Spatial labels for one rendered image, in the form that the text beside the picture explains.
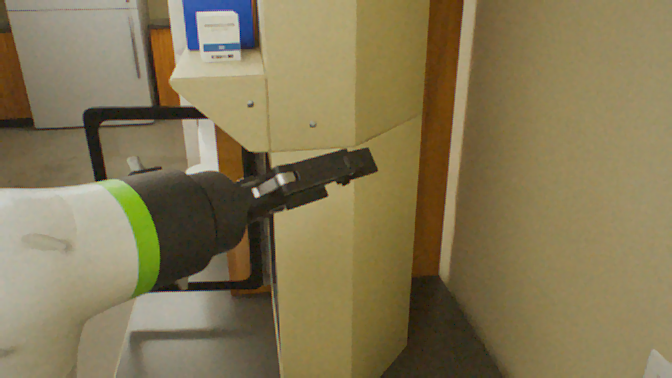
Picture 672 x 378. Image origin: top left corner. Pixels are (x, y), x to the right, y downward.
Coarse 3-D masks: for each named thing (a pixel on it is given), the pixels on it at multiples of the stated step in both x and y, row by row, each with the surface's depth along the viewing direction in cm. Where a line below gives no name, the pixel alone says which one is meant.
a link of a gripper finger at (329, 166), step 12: (324, 156) 50; (336, 156) 51; (348, 156) 52; (276, 168) 46; (288, 168) 47; (300, 168) 48; (312, 168) 49; (324, 168) 50; (336, 168) 51; (348, 168) 52; (300, 180) 48; (312, 180) 49; (324, 180) 50; (288, 192) 46
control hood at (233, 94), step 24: (192, 72) 66; (216, 72) 66; (240, 72) 66; (264, 72) 67; (192, 96) 64; (216, 96) 64; (240, 96) 65; (264, 96) 65; (216, 120) 66; (240, 120) 66; (264, 120) 67; (264, 144) 68
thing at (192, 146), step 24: (144, 120) 97; (168, 120) 97; (192, 120) 97; (120, 144) 99; (144, 144) 99; (168, 144) 99; (192, 144) 99; (216, 144) 99; (240, 144) 100; (120, 168) 101; (192, 168) 101; (216, 168) 101; (240, 168) 102; (216, 264) 110; (240, 264) 110
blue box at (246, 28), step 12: (192, 0) 77; (204, 0) 77; (216, 0) 78; (228, 0) 78; (240, 0) 78; (192, 12) 78; (240, 12) 79; (252, 12) 79; (192, 24) 78; (240, 24) 80; (252, 24) 80; (192, 36) 79; (240, 36) 80; (252, 36) 81; (192, 48) 80; (252, 48) 81
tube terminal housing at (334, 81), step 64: (256, 0) 81; (320, 0) 62; (384, 0) 68; (320, 64) 65; (384, 64) 72; (320, 128) 68; (384, 128) 76; (384, 192) 81; (320, 256) 76; (384, 256) 86; (320, 320) 81; (384, 320) 92
